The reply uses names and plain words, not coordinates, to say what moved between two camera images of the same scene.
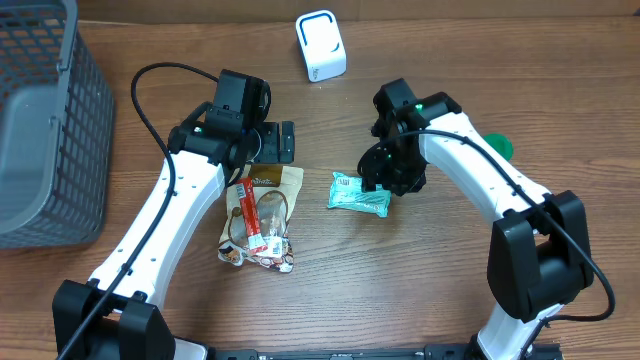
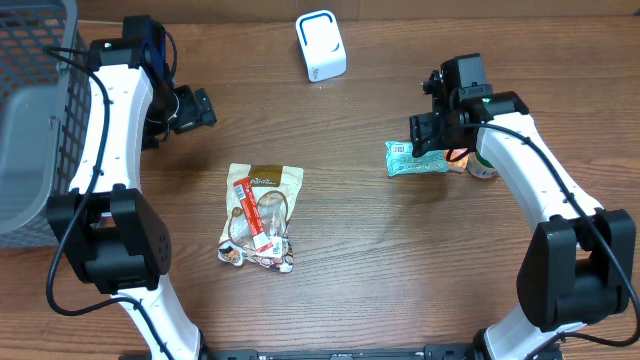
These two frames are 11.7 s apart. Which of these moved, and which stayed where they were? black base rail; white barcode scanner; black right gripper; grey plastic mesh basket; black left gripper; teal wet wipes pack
Moved: teal wet wipes pack; black left gripper; black right gripper
Stayed: grey plastic mesh basket; white barcode scanner; black base rail
